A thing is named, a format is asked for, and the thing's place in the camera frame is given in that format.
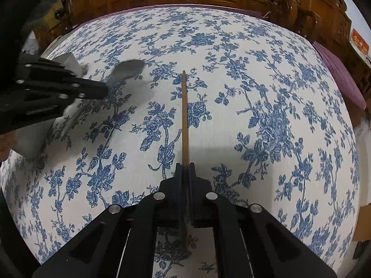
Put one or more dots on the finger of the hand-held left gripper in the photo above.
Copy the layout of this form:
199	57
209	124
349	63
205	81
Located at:
92	89
43	66

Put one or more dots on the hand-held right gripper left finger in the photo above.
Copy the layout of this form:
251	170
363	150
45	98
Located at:
174	185

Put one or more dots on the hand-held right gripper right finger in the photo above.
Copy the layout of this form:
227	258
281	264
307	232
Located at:
200	188

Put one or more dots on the metal spoon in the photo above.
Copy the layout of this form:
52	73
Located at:
127	68

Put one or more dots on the wooden chopstick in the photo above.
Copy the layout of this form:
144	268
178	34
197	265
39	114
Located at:
185	121

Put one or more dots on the metal tray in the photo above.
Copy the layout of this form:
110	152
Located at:
32	142

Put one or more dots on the blue floral tablecloth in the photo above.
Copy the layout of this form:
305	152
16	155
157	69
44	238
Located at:
260	63

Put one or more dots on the purple armchair cushion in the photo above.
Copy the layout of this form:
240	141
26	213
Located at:
342	75

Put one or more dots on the red box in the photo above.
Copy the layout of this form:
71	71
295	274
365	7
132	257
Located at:
359	42

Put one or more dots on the carved wooden armchair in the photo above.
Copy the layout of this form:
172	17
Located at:
318	3

